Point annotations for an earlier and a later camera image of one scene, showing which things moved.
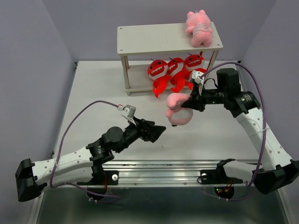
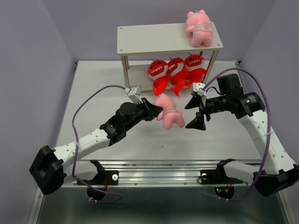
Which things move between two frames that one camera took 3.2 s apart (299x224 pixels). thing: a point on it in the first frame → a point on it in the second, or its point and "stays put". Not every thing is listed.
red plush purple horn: [157, 71] stays put
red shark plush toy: [175, 66] stays put
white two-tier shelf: [157, 39] stays put
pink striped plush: [176, 114] → [169, 114]
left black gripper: [148, 131] → [151, 111]
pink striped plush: [198, 24] stays put
